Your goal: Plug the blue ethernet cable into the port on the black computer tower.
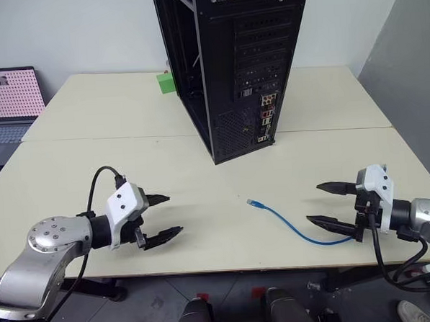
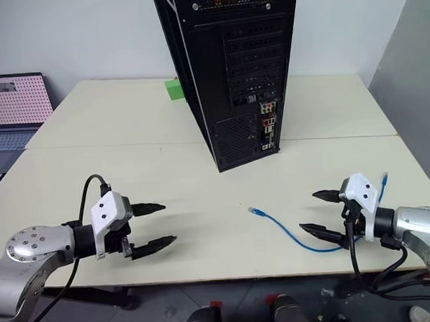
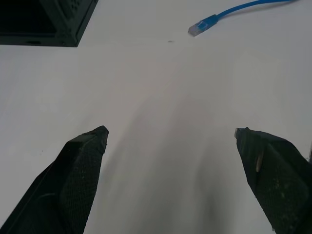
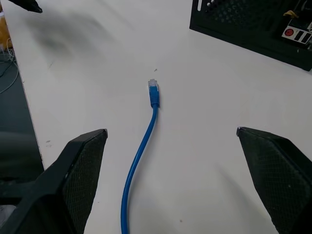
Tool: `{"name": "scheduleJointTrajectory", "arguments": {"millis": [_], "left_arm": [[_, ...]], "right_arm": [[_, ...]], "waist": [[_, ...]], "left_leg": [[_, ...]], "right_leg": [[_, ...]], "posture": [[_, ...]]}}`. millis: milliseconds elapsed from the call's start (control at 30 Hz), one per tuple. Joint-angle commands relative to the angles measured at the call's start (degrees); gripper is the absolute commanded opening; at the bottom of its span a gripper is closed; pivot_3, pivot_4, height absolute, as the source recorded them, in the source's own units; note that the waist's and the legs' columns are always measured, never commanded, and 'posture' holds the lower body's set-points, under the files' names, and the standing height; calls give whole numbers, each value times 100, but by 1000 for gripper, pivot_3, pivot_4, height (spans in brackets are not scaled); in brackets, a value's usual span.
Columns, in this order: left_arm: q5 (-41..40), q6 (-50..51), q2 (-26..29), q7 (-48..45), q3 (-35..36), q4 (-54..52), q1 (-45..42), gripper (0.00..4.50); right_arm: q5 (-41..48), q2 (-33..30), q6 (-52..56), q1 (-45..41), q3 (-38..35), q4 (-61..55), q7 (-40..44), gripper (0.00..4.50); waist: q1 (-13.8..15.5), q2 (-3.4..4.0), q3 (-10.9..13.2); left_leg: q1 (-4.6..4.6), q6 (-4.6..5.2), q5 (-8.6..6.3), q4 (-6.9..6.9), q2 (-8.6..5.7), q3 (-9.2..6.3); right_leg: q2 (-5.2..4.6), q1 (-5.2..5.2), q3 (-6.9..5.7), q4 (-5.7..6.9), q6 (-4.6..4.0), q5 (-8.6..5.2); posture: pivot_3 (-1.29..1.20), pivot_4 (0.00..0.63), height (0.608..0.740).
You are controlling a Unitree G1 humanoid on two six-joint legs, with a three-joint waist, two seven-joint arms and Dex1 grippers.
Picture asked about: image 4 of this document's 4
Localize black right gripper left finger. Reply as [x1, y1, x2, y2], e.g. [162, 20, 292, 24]
[0, 129, 108, 234]

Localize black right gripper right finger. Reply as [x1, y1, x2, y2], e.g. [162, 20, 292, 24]
[236, 126, 312, 234]

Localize black power supply box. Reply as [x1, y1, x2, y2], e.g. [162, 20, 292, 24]
[189, 0, 312, 72]

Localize yellow-brown object on floor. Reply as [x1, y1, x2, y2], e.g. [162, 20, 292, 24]
[0, 14, 12, 49]

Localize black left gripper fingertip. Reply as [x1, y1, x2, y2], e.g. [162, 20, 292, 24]
[6, 0, 43, 14]

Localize blue ethernet cable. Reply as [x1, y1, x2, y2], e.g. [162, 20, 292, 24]
[120, 78, 161, 234]

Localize white cables on floor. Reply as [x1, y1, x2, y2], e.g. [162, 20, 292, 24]
[0, 38, 20, 95]

